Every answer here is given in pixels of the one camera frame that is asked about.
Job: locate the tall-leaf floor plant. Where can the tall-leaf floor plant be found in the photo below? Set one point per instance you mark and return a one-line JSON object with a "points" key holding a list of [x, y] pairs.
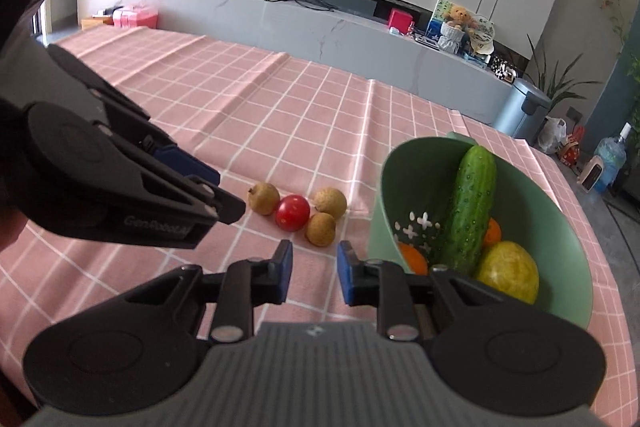
{"points": [[560, 82]]}

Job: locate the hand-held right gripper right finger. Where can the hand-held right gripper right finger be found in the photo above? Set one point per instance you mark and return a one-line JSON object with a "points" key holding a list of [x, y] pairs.
{"points": [[346, 274]]}

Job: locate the colourful picture board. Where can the colourful picture board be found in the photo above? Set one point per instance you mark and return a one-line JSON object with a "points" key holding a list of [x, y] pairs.
{"points": [[482, 32]]}

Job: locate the pink gift boxes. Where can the pink gift boxes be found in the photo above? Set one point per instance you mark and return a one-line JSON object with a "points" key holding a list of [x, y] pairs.
{"points": [[135, 17]]}

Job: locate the orange cardboard box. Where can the orange cardboard box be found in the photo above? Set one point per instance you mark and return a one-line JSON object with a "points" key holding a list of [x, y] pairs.
{"points": [[95, 23]]}

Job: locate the white marble TV console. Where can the white marble TV console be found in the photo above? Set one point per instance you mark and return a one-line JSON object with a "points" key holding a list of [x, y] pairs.
{"points": [[300, 27]]}

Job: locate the red box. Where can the red box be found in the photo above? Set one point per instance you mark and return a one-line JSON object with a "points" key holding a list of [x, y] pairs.
{"points": [[401, 21]]}

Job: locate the pink checked tablecloth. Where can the pink checked tablecloth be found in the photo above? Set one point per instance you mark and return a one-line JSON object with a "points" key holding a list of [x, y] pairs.
{"points": [[250, 107]]}

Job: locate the blue water jug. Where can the blue water jug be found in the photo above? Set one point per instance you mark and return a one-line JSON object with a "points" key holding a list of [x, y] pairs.
{"points": [[612, 162]]}

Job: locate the white plastic bag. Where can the white plastic bag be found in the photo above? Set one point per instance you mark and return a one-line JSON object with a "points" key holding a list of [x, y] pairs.
{"points": [[552, 134]]}

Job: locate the green cucumber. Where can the green cucumber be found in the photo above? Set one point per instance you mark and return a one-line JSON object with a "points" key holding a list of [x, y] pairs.
{"points": [[470, 207]]}

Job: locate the red cherry tomato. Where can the red cherry tomato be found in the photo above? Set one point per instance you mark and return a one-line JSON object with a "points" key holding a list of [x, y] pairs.
{"points": [[292, 212]]}

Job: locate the brown teddy bear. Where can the brown teddy bear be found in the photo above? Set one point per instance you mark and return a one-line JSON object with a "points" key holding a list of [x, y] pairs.
{"points": [[460, 17]]}

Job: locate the red gift bag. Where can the red gift bag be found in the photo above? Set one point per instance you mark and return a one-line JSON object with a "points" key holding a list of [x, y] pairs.
{"points": [[572, 147]]}

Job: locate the orange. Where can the orange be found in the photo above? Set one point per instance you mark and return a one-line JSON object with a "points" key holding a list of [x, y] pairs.
{"points": [[492, 232], [415, 261]]}

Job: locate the green colander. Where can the green colander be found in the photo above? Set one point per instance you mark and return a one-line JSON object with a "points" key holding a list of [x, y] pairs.
{"points": [[550, 227]]}

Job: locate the brown longan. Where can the brown longan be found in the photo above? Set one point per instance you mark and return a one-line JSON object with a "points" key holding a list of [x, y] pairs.
{"points": [[330, 203], [263, 198], [320, 229]]}

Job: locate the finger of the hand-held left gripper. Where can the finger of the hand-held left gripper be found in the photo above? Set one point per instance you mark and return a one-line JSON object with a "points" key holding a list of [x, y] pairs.
{"points": [[220, 202], [185, 164]]}

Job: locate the blue-grey pedal trash can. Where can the blue-grey pedal trash can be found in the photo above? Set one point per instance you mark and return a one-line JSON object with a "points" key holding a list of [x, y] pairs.
{"points": [[520, 112]]}

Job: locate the small white heater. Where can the small white heater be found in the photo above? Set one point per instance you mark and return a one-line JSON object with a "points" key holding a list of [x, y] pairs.
{"points": [[591, 174]]}

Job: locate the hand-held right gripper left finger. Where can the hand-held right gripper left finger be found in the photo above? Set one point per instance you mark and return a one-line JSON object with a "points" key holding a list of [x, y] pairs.
{"points": [[282, 272]]}

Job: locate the yellow-green mango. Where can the yellow-green mango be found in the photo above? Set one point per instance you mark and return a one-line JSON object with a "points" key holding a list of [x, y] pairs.
{"points": [[510, 272]]}

